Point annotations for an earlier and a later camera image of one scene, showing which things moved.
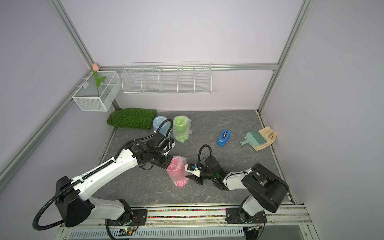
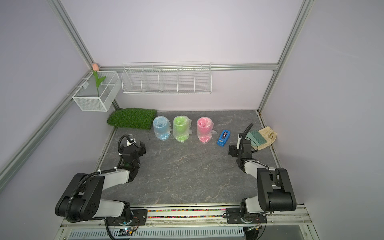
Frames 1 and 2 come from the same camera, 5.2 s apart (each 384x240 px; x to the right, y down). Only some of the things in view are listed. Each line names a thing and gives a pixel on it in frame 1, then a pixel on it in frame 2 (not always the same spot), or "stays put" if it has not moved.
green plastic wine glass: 181,126 stays put
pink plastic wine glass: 175,170 → 204,127
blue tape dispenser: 223,137 stays put
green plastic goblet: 181,128 stays put
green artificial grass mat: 136,118 stays put
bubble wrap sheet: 165,128 stays put
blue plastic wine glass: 165,127 stays put
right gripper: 197,181 → 232,150
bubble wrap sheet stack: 176,169 → 205,126
